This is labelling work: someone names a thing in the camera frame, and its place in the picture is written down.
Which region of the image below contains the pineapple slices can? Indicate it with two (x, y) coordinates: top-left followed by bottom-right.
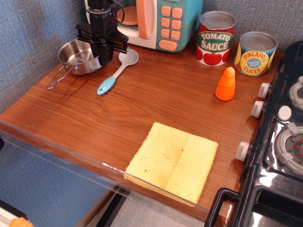
(234, 31), (278, 76)

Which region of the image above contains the small stainless steel pot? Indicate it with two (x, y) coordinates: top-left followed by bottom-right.
(46, 38), (102, 90)

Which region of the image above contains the clear acrylic table guard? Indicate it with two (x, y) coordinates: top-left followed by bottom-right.
(0, 133), (204, 227)

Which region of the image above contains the orange toy carrot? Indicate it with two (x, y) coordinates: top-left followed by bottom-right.
(215, 67), (235, 101)

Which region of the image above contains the white spoon with teal handle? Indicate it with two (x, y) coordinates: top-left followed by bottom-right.
(97, 49), (139, 95)

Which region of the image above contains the tomato sauce can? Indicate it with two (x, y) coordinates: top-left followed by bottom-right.
(196, 11), (236, 66)

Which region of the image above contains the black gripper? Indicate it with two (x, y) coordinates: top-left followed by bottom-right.
(76, 9), (128, 67)

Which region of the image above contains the yellow sponge cloth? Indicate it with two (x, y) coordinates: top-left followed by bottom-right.
(124, 122), (218, 207)

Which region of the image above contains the toy microwave teal and white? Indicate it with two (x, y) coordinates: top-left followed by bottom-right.
(85, 0), (203, 52)

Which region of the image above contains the orange striped object at corner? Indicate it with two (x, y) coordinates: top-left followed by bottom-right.
(0, 218), (34, 227)

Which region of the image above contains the black toy stove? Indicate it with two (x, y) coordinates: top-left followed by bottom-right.
(205, 41), (303, 227)

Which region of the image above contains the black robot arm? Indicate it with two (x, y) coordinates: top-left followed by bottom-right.
(76, 0), (129, 66)

